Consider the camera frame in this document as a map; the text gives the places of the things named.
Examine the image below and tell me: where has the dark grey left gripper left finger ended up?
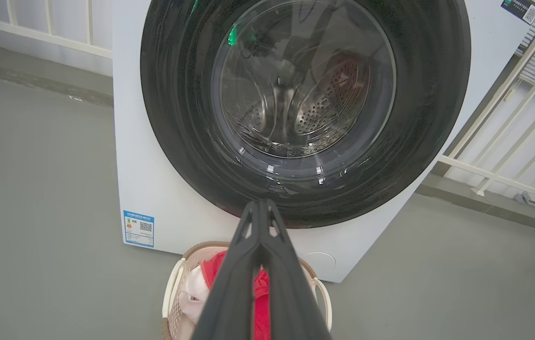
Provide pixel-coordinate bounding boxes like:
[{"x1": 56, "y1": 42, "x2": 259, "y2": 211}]
[{"x1": 191, "y1": 201, "x2": 263, "y2": 340}]

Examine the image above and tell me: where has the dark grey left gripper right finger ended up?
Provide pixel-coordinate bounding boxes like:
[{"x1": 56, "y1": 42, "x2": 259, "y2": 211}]
[{"x1": 260, "y1": 199, "x2": 333, "y2": 340}]

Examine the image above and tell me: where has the red garment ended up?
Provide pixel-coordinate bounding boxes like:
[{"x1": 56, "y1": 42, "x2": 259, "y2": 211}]
[{"x1": 180, "y1": 250, "x2": 270, "y2": 340}]

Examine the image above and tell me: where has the black round glass washer door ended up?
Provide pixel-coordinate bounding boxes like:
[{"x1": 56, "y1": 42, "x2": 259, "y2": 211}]
[{"x1": 140, "y1": 0, "x2": 472, "y2": 229}]

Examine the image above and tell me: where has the cream laundry basket brown rim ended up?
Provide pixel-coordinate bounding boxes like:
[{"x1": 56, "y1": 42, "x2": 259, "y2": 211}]
[{"x1": 162, "y1": 241, "x2": 333, "y2": 340}]

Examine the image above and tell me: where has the white front-load washing machine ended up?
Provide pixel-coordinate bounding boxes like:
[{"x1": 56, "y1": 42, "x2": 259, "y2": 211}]
[{"x1": 112, "y1": 0, "x2": 535, "y2": 283}]

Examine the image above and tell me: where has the stainless steel washer drum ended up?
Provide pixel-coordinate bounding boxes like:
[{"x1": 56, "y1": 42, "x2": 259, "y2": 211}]
[{"x1": 223, "y1": 47, "x2": 372, "y2": 156}]

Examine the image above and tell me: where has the round white filter cover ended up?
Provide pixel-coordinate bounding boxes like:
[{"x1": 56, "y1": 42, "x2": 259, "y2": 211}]
[{"x1": 302, "y1": 252, "x2": 337, "y2": 272}]

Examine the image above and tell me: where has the blue energy label sticker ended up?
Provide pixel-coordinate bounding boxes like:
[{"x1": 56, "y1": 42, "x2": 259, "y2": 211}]
[{"x1": 123, "y1": 210, "x2": 155, "y2": 248}]

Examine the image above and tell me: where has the white metal railing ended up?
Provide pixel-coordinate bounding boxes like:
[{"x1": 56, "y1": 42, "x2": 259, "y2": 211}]
[
  {"x1": 0, "y1": 0, "x2": 113, "y2": 60},
  {"x1": 438, "y1": 0, "x2": 535, "y2": 208}
]

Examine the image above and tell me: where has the dark QR code sticker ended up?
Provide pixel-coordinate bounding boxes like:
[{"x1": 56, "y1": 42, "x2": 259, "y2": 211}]
[{"x1": 501, "y1": 0, "x2": 535, "y2": 25}]

